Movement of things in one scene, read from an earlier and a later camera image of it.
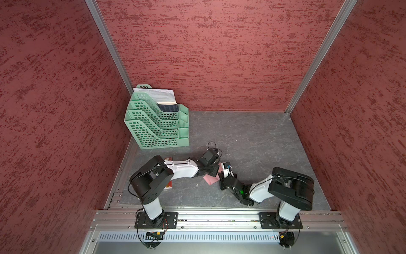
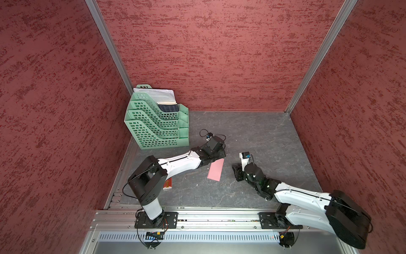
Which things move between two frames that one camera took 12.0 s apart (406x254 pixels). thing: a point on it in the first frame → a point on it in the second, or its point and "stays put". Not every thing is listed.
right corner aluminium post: [347, 8] stays put
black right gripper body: [222, 185] → [240, 174]
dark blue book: [168, 107] stays put
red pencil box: [169, 184] stays put
